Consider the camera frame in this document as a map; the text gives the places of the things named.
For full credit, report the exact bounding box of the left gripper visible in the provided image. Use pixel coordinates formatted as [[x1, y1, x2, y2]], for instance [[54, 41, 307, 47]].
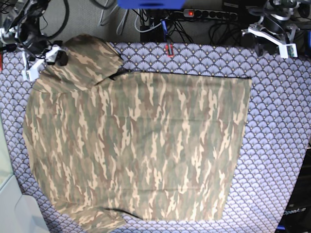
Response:
[[242, 23, 297, 58]]

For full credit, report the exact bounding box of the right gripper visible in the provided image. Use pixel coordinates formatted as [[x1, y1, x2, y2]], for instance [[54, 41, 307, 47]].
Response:
[[21, 45, 68, 81]]

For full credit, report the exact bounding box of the camouflage T-shirt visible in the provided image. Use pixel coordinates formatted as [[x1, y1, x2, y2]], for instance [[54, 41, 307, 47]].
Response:
[[23, 34, 252, 233]]

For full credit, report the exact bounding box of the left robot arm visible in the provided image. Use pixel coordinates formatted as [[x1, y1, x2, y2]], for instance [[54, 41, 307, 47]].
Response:
[[242, 0, 311, 59]]

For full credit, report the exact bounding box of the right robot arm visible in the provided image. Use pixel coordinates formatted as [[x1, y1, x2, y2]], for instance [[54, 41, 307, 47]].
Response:
[[0, 0, 69, 82]]

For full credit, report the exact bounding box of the white power strip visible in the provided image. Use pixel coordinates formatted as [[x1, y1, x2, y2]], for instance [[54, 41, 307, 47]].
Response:
[[182, 9, 238, 21]]

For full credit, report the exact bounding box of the fan-patterned blue tablecloth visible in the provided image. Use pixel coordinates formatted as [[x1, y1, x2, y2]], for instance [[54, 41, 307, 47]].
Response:
[[0, 42, 311, 233]]

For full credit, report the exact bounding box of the red black clamp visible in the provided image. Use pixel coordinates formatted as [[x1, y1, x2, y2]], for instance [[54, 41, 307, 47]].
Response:
[[165, 43, 174, 57]]

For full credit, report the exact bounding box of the black power adapter box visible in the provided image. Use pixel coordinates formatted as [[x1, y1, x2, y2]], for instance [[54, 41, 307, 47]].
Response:
[[140, 26, 164, 43]]

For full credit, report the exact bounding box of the white plastic bin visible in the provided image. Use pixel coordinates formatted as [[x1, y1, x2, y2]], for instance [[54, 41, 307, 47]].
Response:
[[0, 126, 49, 233]]

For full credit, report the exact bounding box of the black OpenArm box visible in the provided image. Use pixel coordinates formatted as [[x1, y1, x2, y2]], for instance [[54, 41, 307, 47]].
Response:
[[276, 149, 311, 233]]

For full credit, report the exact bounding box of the blue plastic mount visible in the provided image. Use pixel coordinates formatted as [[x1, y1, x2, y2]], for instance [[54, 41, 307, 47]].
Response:
[[118, 0, 185, 10]]

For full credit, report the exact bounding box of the black cable bundle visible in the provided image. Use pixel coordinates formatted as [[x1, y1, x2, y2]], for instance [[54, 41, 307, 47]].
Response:
[[97, 0, 246, 46]]

